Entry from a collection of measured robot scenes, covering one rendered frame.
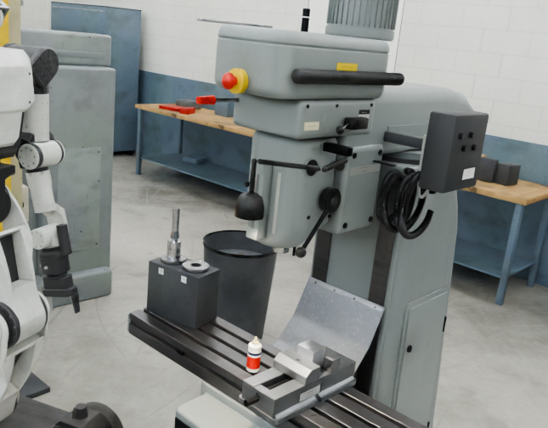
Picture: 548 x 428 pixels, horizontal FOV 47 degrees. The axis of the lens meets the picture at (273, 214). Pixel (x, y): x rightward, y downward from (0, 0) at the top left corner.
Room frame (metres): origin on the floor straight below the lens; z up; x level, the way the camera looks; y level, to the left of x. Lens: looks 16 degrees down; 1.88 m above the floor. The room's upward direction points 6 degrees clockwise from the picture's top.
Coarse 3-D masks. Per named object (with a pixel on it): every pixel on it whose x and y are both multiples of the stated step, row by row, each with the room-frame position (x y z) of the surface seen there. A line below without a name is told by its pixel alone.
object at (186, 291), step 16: (160, 272) 2.00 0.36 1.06; (176, 272) 1.97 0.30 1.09; (192, 272) 1.96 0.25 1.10; (208, 272) 1.98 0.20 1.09; (160, 288) 2.00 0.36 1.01; (176, 288) 1.96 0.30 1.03; (192, 288) 1.93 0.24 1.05; (208, 288) 1.97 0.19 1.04; (160, 304) 2.00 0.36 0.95; (176, 304) 1.96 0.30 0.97; (192, 304) 1.93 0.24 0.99; (208, 304) 1.97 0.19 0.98; (176, 320) 1.96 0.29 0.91; (192, 320) 1.92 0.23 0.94; (208, 320) 1.98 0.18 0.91
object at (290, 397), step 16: (336, 352) 1.73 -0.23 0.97; (272, 368) 1.60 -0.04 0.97; (320, 368) 1.63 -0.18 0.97; (336, 368) 1.62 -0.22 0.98; (352, 368) 1.68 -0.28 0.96; (256, 384) 1.50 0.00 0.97; (272, 384) 1.54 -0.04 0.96; (288, 384) 1.52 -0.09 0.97; (320, 384) 1.58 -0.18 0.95; (336, 384) 1.63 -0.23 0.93; (352, 384) 1.66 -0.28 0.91; (240, 400) 1.52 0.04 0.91; (272, 400) 1.44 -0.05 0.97; (288, 400) 1.48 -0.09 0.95; (304, 400) 1.53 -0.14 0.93; (320, 400) 1.56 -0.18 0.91; (272, 416) 1.44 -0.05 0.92; (288, 416) 1.46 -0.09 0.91
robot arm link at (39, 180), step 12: (36, 144) 1.86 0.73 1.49; (48, 144) 1.91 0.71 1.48; (48, 156) 1.88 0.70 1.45; (60, 156) 1.93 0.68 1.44; (36, 168) 1.86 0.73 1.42; (36, 180) 1.88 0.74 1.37; (48, 180) 1.90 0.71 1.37; (36, 192) 1.88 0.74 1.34; (48, 192) 1.89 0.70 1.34; (36, 204) 1.88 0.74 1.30
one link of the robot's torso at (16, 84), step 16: (0, 48) 1.73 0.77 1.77; (0, 64) 1.66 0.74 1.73; (16, 64) 1.72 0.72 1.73; (0, 80) 1.65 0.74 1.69; (16, 80) 1.71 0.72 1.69; (32, 80) 1.77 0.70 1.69; (0, 96) 1.65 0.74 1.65; (16, 96) 1.71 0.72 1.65; (32, 96) 1.77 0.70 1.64; (0, 112) 1.66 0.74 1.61; (16, 112) 1.72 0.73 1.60; (0, 128) 1.67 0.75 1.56; (16, 128) 1.72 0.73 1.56; (0, 144) 1.66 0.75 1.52; (16, 144) 1.73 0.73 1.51; (0, 160) 1.73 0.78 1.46
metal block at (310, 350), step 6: (306, 342) 1.64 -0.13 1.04; (312, 342) 1.65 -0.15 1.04; (300, 348) 1.62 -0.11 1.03; (306, 348) 1.61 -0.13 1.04; (312, 348) 1.61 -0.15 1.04; (318, 348) 1.61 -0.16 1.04; (324, 348) 1.62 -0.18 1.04; (300, 354) 1.62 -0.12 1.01; (306, 354) 1.60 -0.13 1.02; (312, 354) 1.59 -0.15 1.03; (318, 354) 1.60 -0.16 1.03; (324, 354) 1.62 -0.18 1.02; (312, 360) 1.59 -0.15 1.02; (318, 360) 1.61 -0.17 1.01
